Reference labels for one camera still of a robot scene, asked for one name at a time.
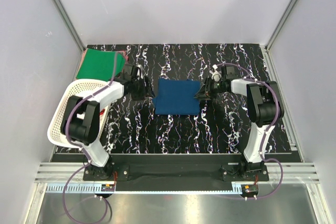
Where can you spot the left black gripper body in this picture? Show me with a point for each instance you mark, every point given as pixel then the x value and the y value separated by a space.
pixel 139 91

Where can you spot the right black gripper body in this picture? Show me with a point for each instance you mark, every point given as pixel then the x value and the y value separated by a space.
pixel 212 87

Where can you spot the blue t shirt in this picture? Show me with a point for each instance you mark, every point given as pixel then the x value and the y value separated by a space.
pixel 176 97

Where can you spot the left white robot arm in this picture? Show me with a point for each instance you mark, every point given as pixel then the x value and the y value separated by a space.
pixel 81 119

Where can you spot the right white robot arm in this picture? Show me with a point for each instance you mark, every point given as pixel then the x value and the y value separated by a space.
pixel 264 108

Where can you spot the folded pink t shirt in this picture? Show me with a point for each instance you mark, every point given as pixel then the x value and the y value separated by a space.
pixel 82 57

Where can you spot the folded green t shirt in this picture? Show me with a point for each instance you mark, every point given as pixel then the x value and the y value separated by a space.
pixel 98 64

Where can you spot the white plastic laundry basket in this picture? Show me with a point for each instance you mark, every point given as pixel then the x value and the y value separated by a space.
pixel 80 87

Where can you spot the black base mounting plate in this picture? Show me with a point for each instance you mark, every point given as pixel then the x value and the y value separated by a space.
pixel 226 167

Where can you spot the left small electronics board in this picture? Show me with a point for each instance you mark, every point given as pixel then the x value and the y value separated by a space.
pixel 108 187

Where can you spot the small electronics board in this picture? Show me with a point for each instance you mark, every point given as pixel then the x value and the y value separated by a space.
pixel 108 187
pixel 250 189

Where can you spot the right small electronics board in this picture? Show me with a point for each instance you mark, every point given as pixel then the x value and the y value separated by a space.
pixel 250 189

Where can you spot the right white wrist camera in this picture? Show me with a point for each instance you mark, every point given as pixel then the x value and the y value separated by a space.
pixel 215 74

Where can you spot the white slotted cable duct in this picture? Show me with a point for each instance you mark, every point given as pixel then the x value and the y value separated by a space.
pixel 124 188

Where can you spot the left aluminium frame post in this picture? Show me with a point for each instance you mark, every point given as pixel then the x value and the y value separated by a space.
pixel 69 25

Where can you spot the aluminium frame post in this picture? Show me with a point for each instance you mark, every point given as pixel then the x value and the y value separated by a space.
pixel 286 14
pixel 69 25

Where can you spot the right aluminium frame post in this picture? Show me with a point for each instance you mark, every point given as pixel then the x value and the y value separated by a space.
pixel 286 14

